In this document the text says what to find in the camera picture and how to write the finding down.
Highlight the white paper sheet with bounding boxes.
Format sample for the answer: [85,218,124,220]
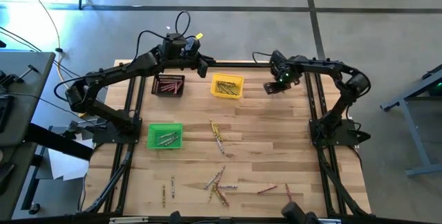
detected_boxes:
[47,130,95,182]

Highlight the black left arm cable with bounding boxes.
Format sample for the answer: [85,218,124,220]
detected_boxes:
[174,10,192,39]

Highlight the yellow plastic basket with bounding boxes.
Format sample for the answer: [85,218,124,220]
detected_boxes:
[210,73,245,100]

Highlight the grey table leg frame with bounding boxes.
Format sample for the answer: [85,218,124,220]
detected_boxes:
[379,63,442,178]

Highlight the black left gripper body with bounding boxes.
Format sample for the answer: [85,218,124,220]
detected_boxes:
[184,40,209,79]

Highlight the black plastic basket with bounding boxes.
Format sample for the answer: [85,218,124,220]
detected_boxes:
[151,74,186,98]

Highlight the green plastic basket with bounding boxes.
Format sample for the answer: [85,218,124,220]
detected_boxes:
[146,122,184,150]

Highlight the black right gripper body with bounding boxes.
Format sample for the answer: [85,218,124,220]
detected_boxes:
[264,50,302,95]

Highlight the yellow floor cable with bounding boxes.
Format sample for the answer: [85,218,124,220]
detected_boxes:
[19,0,75,95]

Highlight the grey side table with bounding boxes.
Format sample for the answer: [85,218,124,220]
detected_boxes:
[0,50,57,222]

